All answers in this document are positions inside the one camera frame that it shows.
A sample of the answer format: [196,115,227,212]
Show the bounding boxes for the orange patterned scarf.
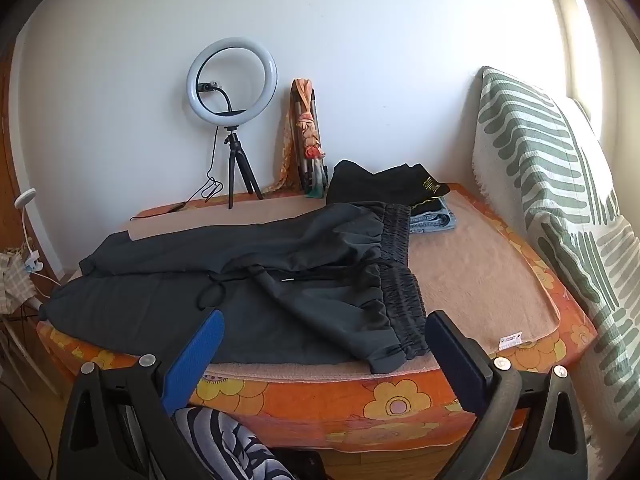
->
[272,78,326,196]

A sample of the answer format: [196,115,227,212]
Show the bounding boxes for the person's zebra striped leg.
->
[172,406,296,480]

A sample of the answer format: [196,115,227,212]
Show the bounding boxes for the black folded garment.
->
[326,159,451,213]

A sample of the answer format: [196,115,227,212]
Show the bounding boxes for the black ring light cable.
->
[130,125,223,222]

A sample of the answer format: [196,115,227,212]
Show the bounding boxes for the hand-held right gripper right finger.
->
[425,310,588,480]

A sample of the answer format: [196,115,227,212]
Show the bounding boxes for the orange floral mattress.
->
[35,182,598,456]

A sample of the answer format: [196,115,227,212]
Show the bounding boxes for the black mini tripod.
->
[222,125,264,210]

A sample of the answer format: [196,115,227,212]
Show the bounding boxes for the folded blue jeans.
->
[409,199,458,234]

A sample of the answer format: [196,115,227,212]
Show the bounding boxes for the beige checkered cloth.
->
[0,250,41,316]

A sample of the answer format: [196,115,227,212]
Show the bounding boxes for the dark grey elastic-waist shorts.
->
[125,192,561,381]

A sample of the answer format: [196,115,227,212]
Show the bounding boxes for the white lamp cable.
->
[30,267,68,288]

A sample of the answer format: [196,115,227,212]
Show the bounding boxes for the white clip lamp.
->
[14,188,43,273]

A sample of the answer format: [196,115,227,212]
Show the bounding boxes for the window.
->
[537,0,640,126]

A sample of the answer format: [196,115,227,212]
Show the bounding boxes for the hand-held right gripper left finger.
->
[57,307,226,480]

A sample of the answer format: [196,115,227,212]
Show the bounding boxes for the white ring light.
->
[186,36,278,126]

